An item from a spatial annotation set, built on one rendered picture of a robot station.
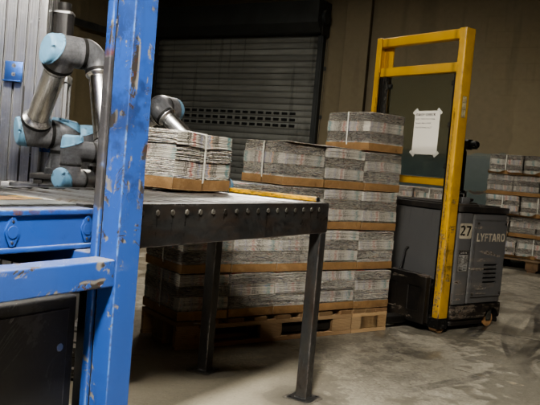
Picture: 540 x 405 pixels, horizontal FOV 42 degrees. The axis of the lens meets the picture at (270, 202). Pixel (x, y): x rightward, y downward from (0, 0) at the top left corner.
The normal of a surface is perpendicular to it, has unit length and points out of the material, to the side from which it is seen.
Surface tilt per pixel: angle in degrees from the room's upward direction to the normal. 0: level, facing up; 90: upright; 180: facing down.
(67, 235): 90
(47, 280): 90
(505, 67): 90
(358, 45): 90
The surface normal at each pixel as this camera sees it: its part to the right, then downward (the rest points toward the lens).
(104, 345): -0.51, 0.00
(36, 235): 0.85, 0.10
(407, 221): -0.80, -0.04
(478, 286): 0.59, 0.09
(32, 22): 0.12, 0.06
